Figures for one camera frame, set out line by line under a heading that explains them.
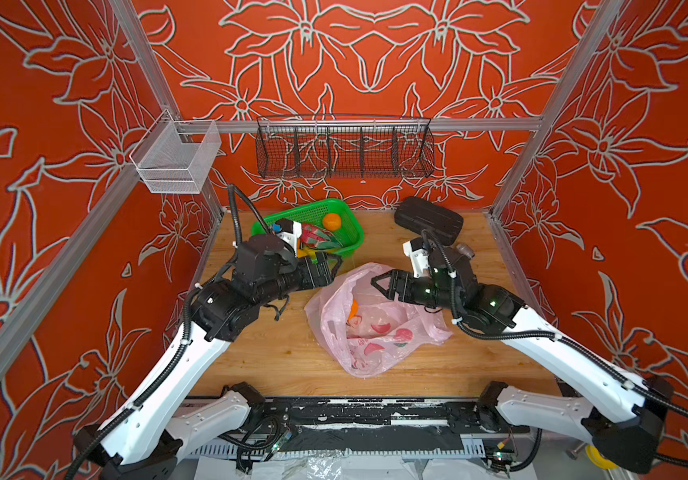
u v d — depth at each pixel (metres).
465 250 1.04
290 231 0.57
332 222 1.12
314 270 0.53
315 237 1.03
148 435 0.37
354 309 0.92
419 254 0.62
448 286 0.50
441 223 1.07
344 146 0.97
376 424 0.73
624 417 0.39
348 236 1.10
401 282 0.60
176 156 0.92
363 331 0.88
